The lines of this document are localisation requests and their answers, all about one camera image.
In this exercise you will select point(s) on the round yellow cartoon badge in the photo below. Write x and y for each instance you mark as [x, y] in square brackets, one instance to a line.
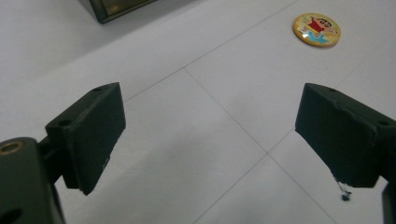
[316, 30]

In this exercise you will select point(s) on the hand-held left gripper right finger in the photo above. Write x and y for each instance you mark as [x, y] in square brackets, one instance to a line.
[342, 137]

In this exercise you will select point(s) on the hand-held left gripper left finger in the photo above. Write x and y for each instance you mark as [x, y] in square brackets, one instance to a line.
[90, 133]

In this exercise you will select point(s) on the dark transparent plastic storage box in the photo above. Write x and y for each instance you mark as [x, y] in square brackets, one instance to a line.
[104, 12]

